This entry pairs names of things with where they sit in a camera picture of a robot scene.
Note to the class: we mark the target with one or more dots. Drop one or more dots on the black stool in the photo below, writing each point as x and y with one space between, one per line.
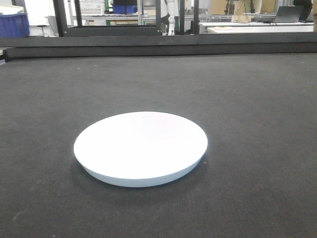
43 32

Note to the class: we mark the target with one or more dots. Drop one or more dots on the white perforated basket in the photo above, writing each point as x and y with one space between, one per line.
92 7

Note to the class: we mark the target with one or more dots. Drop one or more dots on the black table edge rail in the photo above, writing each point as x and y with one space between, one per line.
151 46

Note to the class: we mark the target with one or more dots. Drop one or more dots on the black metal frame rack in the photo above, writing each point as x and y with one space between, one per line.
146 21

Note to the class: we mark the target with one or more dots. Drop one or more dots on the black laptop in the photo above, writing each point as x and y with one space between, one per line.
288 14

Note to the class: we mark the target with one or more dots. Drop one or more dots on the white round tray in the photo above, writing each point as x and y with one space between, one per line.
140 149

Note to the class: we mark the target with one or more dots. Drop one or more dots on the white work table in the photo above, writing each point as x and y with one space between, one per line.
253 27

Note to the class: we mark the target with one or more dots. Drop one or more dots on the blue plastic crate background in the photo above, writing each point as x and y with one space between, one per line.
14 25

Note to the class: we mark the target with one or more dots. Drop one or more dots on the blue bin on background shelf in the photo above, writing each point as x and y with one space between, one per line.
123 9

